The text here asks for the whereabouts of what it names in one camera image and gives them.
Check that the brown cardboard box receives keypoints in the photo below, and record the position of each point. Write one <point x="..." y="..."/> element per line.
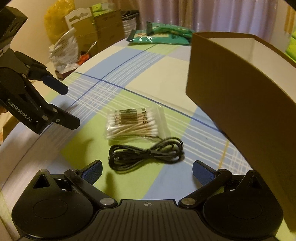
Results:
<point x="247" y="87"/>

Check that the white plastic bag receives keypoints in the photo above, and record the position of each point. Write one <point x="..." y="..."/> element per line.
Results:
<point x="64" y="54"/>

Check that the cotton swab bag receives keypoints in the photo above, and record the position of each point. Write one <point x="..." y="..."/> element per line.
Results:
<point x="144" y="122"/>

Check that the green wet wipes pack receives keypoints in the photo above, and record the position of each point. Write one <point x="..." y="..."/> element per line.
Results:
<point x="153" y="28"/>
<point x="141" y="37"/>

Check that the yellow plastic bag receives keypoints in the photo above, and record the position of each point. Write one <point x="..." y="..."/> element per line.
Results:
<point x="54" y="19"/>

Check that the purple curtain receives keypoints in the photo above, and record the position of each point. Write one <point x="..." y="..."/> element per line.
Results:
<point x="265" y="19"/>

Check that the green wet wipes pack upper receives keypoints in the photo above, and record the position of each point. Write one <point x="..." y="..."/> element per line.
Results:
<point x="153" y="28"/>

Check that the green wet wipes pack lower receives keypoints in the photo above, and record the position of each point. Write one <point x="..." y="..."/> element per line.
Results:
<point x="141" y="37"/>

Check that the cardboard boxes on floor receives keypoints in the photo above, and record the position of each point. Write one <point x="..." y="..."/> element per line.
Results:
<point x="100" y="26"/>

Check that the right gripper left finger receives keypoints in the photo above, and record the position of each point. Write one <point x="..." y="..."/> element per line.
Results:
<point x="84" y="179"/>

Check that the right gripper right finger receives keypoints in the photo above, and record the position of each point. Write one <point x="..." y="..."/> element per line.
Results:
<point x="211" y="181"/>

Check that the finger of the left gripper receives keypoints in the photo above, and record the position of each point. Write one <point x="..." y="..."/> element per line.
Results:
<point x="49" y="113"/>
<point x="37" y="71"/>

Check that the green tissue pack bundle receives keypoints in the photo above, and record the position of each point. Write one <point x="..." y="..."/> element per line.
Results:
<point x="291" y="49"/>

